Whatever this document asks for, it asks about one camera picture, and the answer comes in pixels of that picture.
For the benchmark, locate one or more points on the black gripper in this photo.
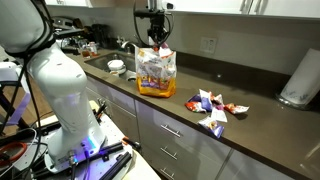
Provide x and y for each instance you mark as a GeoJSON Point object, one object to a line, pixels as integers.
{"type": "Point", "coordinates": [157, 25]}

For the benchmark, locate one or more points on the white red snack sachet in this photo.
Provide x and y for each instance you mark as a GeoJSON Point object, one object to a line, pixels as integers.
{"type": "Point", "coordinates": [164, 50]}

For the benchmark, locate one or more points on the orange white snack packet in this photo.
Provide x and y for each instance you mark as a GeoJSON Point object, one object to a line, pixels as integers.
{"type": "Point", "coordinates": [156, 75]}

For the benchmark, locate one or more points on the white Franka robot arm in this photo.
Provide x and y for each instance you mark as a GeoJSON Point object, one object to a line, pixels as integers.
{"type": "Point", "coordinates": [63, 83]}

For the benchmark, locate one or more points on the dark blue sachet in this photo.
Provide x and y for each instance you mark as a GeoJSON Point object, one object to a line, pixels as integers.
{"type": "Point", "coordinates": [195, 98]}

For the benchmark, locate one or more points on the red orange sachet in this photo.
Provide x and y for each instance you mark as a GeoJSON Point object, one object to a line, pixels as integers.
{"type": "Point", "coordinates": [194, 106]}

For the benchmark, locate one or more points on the white purple upright sachet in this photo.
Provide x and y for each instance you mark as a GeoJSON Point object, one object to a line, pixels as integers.
{"type": "Point", "coordinates": [206, 100]}

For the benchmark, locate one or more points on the white pink sachet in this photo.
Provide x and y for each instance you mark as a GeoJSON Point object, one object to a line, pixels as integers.
{"type": "Point", "coordinates": [217, 99]}

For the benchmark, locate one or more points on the plain white sachet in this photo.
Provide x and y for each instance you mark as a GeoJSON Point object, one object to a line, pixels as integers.
{"type": "Point", "coordinates": [219, 115]}

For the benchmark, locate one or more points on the red sachet with white end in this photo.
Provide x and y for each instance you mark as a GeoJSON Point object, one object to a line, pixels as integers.
{"type": "Point", "coordinates": [236, 108]}

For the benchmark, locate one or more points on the chrome faucet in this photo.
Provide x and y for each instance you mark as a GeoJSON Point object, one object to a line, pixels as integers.
{"type": "Point", "coordinates": [128, 45]}

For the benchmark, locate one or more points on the stainless steel sink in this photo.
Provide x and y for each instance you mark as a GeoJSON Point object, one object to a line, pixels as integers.
{"type": "Point", "coordinates": [126, 63]}

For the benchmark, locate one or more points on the white bowl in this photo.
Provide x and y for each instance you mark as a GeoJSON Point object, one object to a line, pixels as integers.
{"type": "Point", "coordinates": [116, 65]}

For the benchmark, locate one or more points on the small white cup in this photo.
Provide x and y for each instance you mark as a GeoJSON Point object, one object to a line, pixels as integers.
{"type": "Point", "coordinates": [114, 73]}

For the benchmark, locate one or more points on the glass jar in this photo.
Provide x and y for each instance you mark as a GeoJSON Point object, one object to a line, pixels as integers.
{"type": "Point", "coordinates": [92, 48]}

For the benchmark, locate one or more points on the dark appliance clutter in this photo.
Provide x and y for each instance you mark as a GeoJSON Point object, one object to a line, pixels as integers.
{"type": "Point", "coordinates": [66, 30]}

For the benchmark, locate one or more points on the white upper cabinets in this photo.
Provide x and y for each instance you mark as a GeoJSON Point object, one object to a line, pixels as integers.
{"type": "Point", "coordinates": [253, 7]}

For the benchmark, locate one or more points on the white perforated robot table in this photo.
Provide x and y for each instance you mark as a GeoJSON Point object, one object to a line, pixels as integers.
{"type": "Point", "coordinates": [113, 133]}

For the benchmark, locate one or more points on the grey lower cabinet drawers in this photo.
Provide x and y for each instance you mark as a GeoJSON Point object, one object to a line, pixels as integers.
{"type": "Point", "coordinates": [173, 146]}

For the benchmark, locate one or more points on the black metal rails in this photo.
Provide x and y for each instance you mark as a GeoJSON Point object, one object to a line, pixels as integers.
{"type": "Point", "coordinates": [115, 160]}

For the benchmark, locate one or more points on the white paper towel roll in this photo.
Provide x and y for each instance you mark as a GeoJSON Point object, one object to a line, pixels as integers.
{"type": "Point", "coordinates": [301, 80]}

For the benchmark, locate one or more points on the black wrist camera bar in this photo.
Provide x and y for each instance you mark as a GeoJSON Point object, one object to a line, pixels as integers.
{"type": "Point", "coordinates": [148, 13]}

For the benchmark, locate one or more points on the white wall outlet plate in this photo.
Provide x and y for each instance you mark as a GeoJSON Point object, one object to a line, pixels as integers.
{"type": "Point", "coordinates": [208, 44]}

